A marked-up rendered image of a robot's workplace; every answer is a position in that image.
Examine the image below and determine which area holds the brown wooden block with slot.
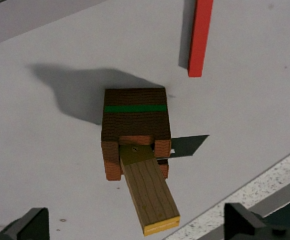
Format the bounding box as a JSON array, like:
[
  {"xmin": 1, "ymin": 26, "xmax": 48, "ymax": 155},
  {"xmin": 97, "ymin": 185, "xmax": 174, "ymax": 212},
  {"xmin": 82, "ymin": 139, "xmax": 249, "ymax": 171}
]
[{"xmin": 101, "ymin": 88, "xmax": 171, "ymax": 181}]

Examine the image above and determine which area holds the grey flat bar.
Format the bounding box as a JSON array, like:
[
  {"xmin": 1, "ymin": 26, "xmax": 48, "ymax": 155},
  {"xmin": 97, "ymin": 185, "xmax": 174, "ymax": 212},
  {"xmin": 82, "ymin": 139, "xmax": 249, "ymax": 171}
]
[{"xmin": 0, "ymin": 0, "xmax": 107, "ymax": 43}]

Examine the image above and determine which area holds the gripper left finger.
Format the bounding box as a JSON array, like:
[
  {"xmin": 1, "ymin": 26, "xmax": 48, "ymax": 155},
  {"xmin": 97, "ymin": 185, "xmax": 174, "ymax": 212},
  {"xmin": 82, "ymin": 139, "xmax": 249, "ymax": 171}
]
[{"xmin": 0, "ymin": 208, "xmax": 50, "ymax": 240}]

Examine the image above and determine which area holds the red flat bar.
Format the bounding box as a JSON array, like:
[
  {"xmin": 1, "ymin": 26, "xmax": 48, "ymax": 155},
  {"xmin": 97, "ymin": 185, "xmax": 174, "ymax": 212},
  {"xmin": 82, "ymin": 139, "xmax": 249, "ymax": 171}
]
[{"xmin": 187, "ymin": 0, "xmax": 213, "ymax": 78}]

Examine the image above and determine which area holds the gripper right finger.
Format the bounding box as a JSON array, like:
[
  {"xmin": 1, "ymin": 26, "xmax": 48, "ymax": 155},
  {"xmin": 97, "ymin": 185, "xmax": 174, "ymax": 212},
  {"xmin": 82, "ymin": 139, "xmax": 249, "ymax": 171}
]
[{"xmin": 224, "ymin": 202, "xmax": 290, "ymax": 240}]

